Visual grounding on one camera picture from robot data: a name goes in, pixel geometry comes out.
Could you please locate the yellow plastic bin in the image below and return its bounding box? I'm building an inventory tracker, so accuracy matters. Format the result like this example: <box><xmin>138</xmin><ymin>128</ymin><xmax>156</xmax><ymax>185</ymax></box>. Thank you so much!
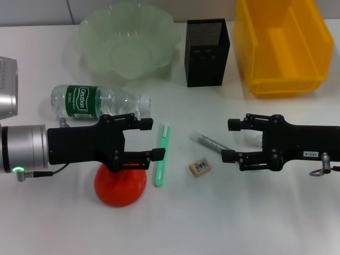
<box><xmin>233</xmin><ymin>0</ymin><xmax>335</xmax><ymax>98</ymax></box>

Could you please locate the mint green retractable pen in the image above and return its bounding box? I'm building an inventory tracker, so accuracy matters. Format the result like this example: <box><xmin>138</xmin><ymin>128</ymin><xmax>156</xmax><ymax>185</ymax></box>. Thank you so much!
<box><xmin>154</xmin><ymin>122</ymin><xmax>171</xmax><ymax>188</ymax></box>

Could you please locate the black mesh pen holder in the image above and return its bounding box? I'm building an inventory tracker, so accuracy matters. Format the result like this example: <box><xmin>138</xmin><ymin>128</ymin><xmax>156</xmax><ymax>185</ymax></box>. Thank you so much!
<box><xmin>184</xmin><ymin>18</ymin><xmax>231</xmax><ymax>88</ymax></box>

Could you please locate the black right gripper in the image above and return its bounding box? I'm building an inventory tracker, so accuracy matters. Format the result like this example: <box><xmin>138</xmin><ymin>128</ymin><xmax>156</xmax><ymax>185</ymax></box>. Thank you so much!
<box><xmin>220</xmin><ymin>113</ymin><xmax>340</xmax><ymax>172</ymax></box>

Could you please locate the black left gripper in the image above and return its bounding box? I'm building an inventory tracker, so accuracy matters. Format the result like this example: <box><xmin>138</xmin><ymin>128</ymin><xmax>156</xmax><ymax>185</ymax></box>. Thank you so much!
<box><xmin>47</xmin><ymin>113</ymin><xmax>166</xmax><ymax>172</ymax></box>

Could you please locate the grey marker pen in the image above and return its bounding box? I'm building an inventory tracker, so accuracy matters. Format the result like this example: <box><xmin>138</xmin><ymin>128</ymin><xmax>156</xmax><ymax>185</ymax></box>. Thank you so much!
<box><xmin>188</xmin><ymin>130</ymin><xmax>232</xmax><ymax>155</ymax></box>

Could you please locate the beige eraser with barcode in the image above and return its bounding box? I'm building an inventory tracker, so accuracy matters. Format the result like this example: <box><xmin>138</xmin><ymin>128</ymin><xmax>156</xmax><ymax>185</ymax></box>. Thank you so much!
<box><xmin>189</xmin><ymin>157</ymin><xmax>213</xmax><ymax>176</ymax></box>

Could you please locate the left gripper cable with plugs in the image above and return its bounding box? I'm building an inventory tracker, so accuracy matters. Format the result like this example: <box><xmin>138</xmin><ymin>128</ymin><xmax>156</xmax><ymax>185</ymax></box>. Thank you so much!
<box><xmin>14</xmin><ymin>118</ymin><xmax>71</xmax><ymax>183</ymax></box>

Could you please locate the red-orange toy orange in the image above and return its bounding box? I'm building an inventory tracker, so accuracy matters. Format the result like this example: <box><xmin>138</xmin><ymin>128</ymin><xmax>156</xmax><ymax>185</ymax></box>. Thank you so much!
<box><xmin>94</xmin><ymin>161</ymin><xmax>147</xmax><ymax>208</ymax></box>

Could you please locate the clear water bottle green label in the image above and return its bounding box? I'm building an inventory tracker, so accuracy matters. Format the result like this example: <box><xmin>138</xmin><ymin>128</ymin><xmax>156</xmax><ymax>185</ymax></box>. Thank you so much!
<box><xmin>50</xmin><ymin>84</ymin><xmax>151</xmax><ymax>120</ymax></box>

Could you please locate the white paper ball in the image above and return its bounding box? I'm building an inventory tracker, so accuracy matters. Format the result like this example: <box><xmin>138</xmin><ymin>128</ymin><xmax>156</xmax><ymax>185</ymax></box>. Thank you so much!
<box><xmin>233</xmin><ymin>129</ymin><xmax>264</xmax><ymax>147</ymax></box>

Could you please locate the right gripper cable with plug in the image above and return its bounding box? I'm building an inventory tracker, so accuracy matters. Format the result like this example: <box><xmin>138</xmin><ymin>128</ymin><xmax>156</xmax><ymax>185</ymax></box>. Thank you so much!
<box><xmin>309</xmin><ymin>152</ymin><xmax>340</xmax><ymax>177</ymax></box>

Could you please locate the translucent green fruit plate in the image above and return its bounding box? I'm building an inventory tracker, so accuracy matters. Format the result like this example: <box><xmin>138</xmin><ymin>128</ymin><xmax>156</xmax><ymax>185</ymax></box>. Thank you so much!
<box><xmin>63</xmin><ymin>2</ymin><xmax>182</xmax><ymax>80</ymax></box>

